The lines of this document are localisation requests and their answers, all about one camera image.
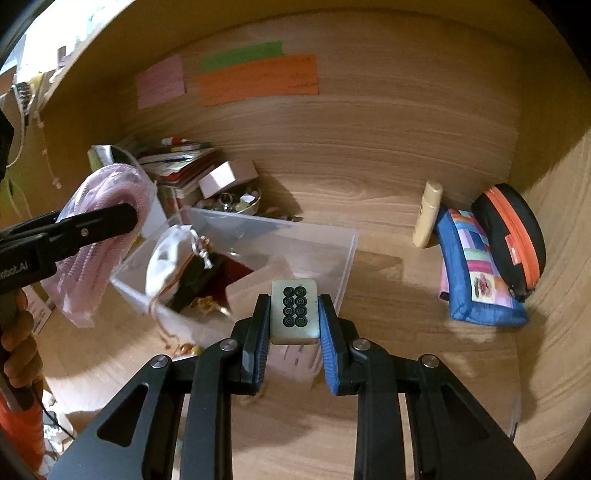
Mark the black orange zipper case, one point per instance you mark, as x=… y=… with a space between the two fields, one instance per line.
x=515 y=237

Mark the pink sticky note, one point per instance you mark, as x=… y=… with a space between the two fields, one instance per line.
x=160 y=83

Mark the red velvet gold pouch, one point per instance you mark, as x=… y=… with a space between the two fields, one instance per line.
x=197 y=282

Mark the small white cardboard box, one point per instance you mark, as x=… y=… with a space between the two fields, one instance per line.
x=227 y=175

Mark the blue patchwork pencil pouch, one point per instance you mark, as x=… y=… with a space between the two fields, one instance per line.
x=471 y=282

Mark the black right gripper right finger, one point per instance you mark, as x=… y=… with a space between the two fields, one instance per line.
x=343 y=373

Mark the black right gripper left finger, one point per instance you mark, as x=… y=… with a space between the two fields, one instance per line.
x=253 y=337

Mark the stack of booklets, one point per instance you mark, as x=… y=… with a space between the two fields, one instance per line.
x=177 y=174

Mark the gold red bell charm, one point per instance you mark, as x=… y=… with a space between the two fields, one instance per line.
x=189 y=349

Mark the clear plastic storage bin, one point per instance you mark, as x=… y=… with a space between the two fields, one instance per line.
x=251 y=252

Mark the green sticky note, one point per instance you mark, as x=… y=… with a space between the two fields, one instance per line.
x=241 y=55

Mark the red white marker pen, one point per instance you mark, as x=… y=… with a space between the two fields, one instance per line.
x=173 y=141

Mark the mahjong tile eight circles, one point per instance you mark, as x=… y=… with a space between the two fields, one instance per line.
x=294 y=314

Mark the person's left hand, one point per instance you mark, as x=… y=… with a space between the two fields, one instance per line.
x=24 y=365

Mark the bowl of beads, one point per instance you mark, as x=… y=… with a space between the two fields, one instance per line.
x=242 y=199

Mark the orange sticky note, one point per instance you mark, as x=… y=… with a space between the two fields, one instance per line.
x=278 y=76

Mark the cream yellow lotion tube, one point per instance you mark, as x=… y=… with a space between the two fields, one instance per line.
x=430 y=206

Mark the white folded paper sheet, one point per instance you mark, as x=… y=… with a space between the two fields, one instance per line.
x=102 y=155

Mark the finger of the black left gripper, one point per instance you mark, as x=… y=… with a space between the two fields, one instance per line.
x=73 y=233

